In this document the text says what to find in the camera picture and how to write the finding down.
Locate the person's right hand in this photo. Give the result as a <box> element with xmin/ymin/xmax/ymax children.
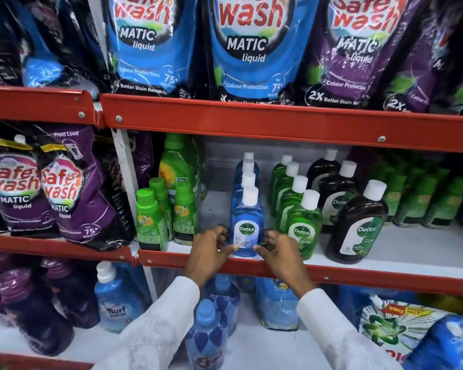
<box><xmin>253</xmin><ymin>230</ymin><xmax>316</xmax><ymax>299</ymax></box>

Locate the person's left hand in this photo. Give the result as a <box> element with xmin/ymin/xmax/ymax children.
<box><xmin>184</xmin><ymin>226</ymin><xmax>240</xmax><ymax>288</ymax></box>

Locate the person's left forearm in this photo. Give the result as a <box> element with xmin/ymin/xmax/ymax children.
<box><xmin>92</xmin><ymin>276</ymin><xmax>201</xmax><ymax>370</ymax></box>

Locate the person's right forearm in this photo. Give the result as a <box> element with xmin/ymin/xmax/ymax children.
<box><xmin>296</xmin><ymin>288</ymin><xmax>404</xmax><ymax>370</ymax></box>

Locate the blue patterned softener bottle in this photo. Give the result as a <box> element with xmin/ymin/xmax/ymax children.
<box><xmin>184</xmin><ymin>299</ymin><xmax>228</xmax><ymax>370</ymax></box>
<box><xmin>206</xmin><ymin>274</ymin><xmax>241</xmax><ymax>338</ymax></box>

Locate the green antiseptic bottle white cap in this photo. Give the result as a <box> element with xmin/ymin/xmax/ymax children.
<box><xmin>285</xmin><ymin>189</ymin><xmax>324</xmax><ymax>261</ymax></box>
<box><xmin>270</xmin><ymin>154</ymin><xmax>293</xmax><ymax>205</ymax></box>
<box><xmin>276</xmin><ymin>175</ymin><xmax>309</xmax><ymax>232</ymax></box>
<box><xmin>272</xmin><ymin>162</ymin><xmax>300</xmax><ymax>217</ymax></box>

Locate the light blue refill pouch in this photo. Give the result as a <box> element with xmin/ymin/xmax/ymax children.
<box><xmin>254</xmin><ymin>277</ymin><xmax>300</xmax><ymax>331</ymax></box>

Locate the small green cleaner bottle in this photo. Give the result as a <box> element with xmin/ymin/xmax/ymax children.
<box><xmin>173</xmin><ymin>180</ymin><xmax>198</xmax><ymax>246</ymax></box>
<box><xmin>135</xmin><ymin>188</ymin><xmax>169</xmax><ymax>252</ymax></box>
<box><xmin>149</xmin><ymin>177</ymin><xmax>174</xmax><ymax>242</ymax></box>

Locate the brown antiseptic bottle white cap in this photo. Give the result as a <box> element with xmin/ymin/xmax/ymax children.
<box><xmin>318</xmin><ymin>160</ymin><xmax>358</xmax><ymax>232</ymax></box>
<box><xmin>326</xmin><ymin>180</ymin><xmax>389</xmax><ymax>265</ymax></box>
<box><xmin>306</xmin><ymin>149</ymin><xmax>341</xmax><ymax>191</ymax></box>

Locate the large green cleaner bottle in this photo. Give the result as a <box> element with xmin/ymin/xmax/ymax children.
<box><xmin>158</xmin><ymin>133</ymin><xmax>200</xmax><ymax>206</ymax></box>

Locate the blue detergent bottle white cap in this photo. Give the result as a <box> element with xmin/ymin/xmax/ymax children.
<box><xmin>94</xmin><ymin>261</ymin><xmax>146</xmax><ymax>333</ymax></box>

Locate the white green detergent bag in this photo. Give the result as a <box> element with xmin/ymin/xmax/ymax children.
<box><xmin>358</xmin><ymin>294</ymin><xmax>453</xmax><ymax>363</ymax></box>

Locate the white shelf board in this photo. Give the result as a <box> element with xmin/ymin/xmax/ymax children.
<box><xmin>166</xmin><ymin>165</ymin><xmax>463</xmax><ymax>281</ymax></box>

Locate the dark purple detergent bottle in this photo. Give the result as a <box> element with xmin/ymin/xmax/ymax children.
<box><xmin>40</xmin><ymin>257</ymin><xmax>101</xmax><ymax>329</ymax></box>
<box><xmin>0</xmin><ymin>267</ymin><xmax>75</xmax><ymax>357</ymax></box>

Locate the purple detergent pouch yellow tag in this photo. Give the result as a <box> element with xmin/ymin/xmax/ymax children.
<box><xmin>0</xmin><ymin>134</ymin><xmax>60</xmax><ymax>238</ymax></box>
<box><xmin>36</xmin><ymin>125</ymin><xmax>136</xmax><ymax>252</ymax></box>

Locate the row of green bottles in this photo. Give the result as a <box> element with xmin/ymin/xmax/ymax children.
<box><xmin>368</xmin><ymin>149</ymin><xmax>463</xmax><ymax>233</ymax></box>

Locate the blue detergent bag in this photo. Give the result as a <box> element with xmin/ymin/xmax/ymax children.
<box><xmin>402</xmin><ymin>307</ymin><xmax>463</xmax><ymax>370</ymax></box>

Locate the dark blue detergent pouch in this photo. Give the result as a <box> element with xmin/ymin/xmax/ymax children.
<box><xmin>31</xmin><ymin>0</ymin><xmax>112</xmax><ymax>97</ymax></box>
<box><xmin>0</xmin><ymin>0</ymin><xmax>64</xmax><ymax>88</ymax></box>

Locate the red shelf rail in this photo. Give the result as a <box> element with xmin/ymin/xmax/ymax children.
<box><xmin>100</xmin><ymin>93</ymin><xmax>463</xmax><ymax>154</ymax></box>
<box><xmin>0</xmin><ymin>234</ymin><xmax>140</xmax><ymax>265</ymax></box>
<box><xmin>0</xmin><ymin>85</ymin><xmax>105</xmax><ymax>129</ymax></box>
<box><xmin>138</xmin><ymin>249</ymin><xmax>463</xmax><ymax>298</ymax></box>
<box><xmin>0</xmin><ymin>350</ymin><xmax>94</xmax><ymax>370</ymax></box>

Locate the white shelf upright post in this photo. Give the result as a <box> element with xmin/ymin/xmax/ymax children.
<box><xmin>86</xmin><ymin>0</ymin><xmax>159</xmax><ymax>303</ymax></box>

